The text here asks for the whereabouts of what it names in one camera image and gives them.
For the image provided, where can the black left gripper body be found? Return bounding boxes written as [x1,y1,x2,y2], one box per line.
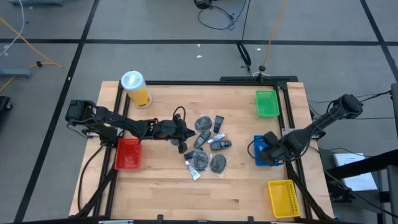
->
[157,119,189,140]

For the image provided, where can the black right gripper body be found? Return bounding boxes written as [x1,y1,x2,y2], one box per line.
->
[266,142,289,166]

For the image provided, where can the grey deodorant bottle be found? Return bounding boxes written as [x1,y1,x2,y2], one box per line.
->
[210,139,233,152]
[193,129,212,149]

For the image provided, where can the black item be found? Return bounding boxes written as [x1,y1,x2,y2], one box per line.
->
[208,152,230,178]
[191,148,211,172]
[194,114,214,133]

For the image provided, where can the white toothpaste tube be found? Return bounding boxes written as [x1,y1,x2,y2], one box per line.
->
[185,160,201,182]

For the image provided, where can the small white bottle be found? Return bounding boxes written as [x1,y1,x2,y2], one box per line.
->
[207,133,226,144]

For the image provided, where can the blue plastic basket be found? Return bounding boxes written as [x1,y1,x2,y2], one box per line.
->
[253,134,280,167]

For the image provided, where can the yellow plastic basket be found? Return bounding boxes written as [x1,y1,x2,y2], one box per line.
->
[267,179,302,219]

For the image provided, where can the green plastic basket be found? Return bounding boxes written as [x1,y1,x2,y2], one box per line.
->
[255,90,280,118]

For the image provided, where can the red plastic basket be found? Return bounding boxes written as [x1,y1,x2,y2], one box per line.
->
[114,138,142,171]

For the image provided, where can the yellow canister with white lid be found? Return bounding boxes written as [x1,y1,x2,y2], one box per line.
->
[120,70,153,109]

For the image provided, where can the white paper sheets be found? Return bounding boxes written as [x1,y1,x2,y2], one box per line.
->
[333,152,379,192]

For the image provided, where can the black desk beam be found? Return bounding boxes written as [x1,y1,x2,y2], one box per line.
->
[325,149,398,181]

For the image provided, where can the grey metal foot bar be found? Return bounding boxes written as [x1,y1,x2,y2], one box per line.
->
[0,68,32,78]

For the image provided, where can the black cart wheel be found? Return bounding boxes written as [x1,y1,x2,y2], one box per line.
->
[0,95,13,119]

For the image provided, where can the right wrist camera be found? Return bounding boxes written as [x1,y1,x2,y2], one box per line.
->
[264,131,279,146]

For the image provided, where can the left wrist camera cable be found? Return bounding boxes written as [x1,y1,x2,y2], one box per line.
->
[172,105,187,122]

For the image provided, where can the black robot base with cable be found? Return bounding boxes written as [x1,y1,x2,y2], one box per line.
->
[74,75,335,224]

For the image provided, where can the black stand post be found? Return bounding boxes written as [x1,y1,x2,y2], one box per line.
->
[256,64,269,83]

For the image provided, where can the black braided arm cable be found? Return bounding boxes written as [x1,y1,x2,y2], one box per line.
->
[76,144,105,212]

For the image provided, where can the black looped cable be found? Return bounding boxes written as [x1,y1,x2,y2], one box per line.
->
[236,0,252,74]

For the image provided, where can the black floor cable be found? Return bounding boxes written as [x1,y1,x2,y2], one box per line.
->
[194,0,249,31]

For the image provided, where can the thin black wall cable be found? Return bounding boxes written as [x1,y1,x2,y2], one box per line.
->
[307,90,392,121]

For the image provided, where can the yellow floor cable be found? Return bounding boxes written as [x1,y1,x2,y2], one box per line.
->
[262,0,289,67]
[0,17,63,93]

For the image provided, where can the grey metal post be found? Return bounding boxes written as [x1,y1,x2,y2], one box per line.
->
[391,82,398,138]

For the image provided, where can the white floor cable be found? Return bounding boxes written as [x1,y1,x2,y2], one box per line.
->
[0,0,25,58]

